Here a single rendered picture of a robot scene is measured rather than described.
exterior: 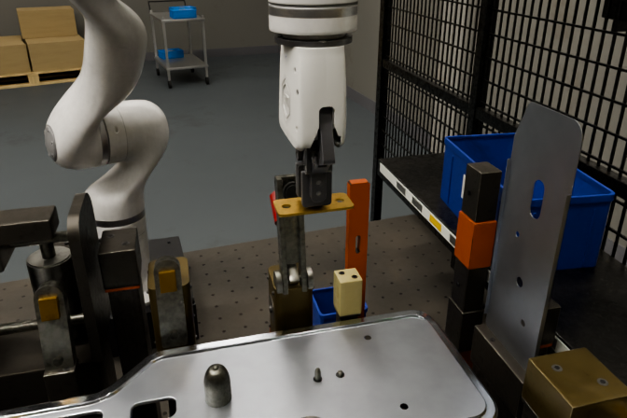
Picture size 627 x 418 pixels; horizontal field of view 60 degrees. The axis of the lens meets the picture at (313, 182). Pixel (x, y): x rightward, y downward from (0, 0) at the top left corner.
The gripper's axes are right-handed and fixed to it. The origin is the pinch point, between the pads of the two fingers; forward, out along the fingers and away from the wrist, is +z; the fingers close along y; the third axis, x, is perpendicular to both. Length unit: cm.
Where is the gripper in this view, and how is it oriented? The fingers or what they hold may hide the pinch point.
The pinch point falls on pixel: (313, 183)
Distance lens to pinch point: 58.7
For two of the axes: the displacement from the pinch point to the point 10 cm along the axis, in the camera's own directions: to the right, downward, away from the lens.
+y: 2.5, 3.9, -8.9
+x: 9.7, -1.0, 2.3
